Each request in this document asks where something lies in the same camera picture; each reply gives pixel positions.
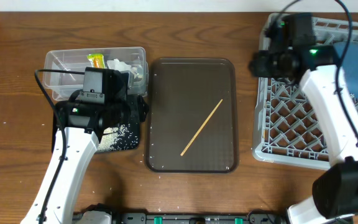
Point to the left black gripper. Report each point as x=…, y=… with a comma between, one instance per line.
x=133, y=109

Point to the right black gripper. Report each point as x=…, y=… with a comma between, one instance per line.
x=261, y=64

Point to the white napkin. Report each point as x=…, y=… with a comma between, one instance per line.
x=118, y=65

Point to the green orange snack wrapper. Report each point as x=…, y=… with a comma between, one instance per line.
x=97, y=60

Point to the wooden chopstick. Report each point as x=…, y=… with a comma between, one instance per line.
x=201, y=128

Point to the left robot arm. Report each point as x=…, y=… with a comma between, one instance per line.
x=72, y=151

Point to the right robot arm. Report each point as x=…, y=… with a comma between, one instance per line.
x=321, y=79

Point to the grey dishwasher rack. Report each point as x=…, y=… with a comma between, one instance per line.
x=286, y=130

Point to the spilled white rice pile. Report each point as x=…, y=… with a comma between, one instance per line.
x=120, y=138

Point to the black plastic bin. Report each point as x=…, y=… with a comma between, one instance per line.
x=93, y=117

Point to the brown serving tray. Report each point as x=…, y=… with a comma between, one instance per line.
x=182, y=93

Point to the clear plastic bin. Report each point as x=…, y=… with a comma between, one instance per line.
x=75, y=60

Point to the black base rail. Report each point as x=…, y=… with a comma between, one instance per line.
x=141, y=218

